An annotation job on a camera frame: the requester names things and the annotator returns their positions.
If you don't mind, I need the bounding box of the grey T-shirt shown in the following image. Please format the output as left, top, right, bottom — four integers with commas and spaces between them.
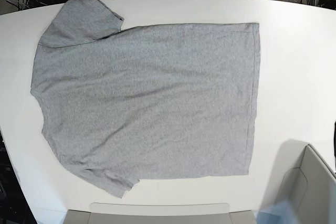
30, 0, 260, 198

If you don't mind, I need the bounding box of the grey bin at bottom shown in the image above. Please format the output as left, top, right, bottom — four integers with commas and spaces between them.
64, 202, 257, 223

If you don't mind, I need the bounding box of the grey bin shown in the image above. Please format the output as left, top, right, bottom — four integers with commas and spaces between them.
274, 145, 335, 223
64, 202, 257, 223

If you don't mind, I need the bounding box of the grey bin at right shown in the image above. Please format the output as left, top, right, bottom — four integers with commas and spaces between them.
274, 145, 335, 223

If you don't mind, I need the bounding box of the blue cloth in corner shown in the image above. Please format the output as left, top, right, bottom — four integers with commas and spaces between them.
254, 200, 300, 224

